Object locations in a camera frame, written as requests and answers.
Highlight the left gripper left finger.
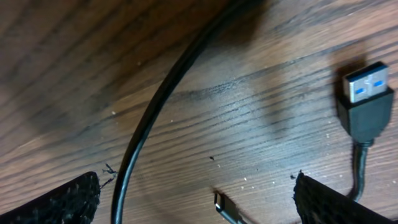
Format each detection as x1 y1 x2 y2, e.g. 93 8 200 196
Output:
1 171 101 224

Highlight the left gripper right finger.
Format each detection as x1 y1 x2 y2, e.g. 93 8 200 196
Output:
293 172 395 224

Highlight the black thin-plug cable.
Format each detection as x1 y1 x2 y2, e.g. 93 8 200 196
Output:
111 0 249 224

